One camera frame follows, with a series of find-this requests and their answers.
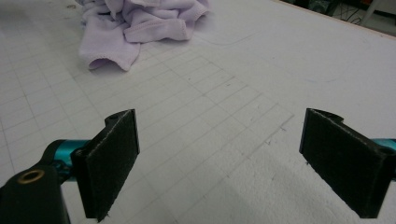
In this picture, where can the white desk leg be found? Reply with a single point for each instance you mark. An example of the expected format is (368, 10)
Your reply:
(372, 11)

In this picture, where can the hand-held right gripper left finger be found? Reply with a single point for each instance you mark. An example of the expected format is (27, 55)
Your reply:
(106, 168)

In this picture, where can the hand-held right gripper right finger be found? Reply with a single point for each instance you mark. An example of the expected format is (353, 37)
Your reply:
(342, 161)

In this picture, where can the white gridded foam mat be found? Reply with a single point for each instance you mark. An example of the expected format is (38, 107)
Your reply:
(218, 109)

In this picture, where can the lilac printed fleece cloth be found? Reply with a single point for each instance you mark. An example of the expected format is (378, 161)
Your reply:
(106, 46)

